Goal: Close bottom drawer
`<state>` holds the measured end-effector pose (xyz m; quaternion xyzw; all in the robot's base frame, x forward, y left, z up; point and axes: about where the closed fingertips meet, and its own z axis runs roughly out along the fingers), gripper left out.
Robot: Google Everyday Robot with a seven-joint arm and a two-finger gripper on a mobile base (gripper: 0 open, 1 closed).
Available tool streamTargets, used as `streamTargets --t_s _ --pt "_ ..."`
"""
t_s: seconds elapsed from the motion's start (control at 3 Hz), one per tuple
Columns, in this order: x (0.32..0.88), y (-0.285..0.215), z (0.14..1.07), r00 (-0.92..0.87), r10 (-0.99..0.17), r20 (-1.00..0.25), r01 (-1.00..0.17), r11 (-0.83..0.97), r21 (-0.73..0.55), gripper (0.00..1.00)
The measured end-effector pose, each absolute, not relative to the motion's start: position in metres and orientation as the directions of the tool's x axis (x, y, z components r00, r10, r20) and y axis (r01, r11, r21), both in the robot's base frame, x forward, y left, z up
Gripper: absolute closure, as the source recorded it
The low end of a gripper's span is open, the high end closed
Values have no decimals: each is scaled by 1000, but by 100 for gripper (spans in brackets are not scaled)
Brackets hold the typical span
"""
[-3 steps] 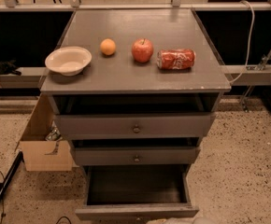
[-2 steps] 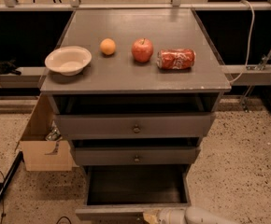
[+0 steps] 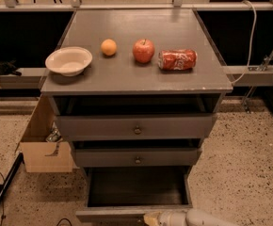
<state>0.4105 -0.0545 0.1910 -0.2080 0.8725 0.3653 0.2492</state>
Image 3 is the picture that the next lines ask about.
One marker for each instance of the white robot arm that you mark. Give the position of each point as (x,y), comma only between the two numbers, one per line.
(192,217)

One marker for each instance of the grey wooden drawer cabinet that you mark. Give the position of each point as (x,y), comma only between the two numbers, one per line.
(119,86)

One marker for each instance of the grey top drawer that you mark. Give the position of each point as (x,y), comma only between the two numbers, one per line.
(83,128)

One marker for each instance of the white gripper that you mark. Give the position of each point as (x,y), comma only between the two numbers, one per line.
(167,218)

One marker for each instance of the grey middle drawer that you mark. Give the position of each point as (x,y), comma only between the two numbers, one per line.
(90,158)

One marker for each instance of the grey bottom drawer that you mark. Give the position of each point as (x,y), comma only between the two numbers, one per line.
(128,193)

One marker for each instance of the grey drawer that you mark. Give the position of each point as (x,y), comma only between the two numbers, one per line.
(83,128)
(128,193)
(90,158)

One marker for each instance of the black pole on floor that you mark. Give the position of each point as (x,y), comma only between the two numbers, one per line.
(1,192)

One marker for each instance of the orange fruit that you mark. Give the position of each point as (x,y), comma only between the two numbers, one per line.
(108,47)

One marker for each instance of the red apple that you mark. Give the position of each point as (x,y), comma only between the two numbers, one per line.
(143,50)

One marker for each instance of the white bowl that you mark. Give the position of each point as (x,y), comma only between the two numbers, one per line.
(68,61)

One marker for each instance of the cardboard box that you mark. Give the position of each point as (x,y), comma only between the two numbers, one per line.
(43,151)

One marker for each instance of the black bag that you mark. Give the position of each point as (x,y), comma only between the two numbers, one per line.
(8,67)

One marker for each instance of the crushed red soda can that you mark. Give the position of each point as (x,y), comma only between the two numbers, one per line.
(177,60)

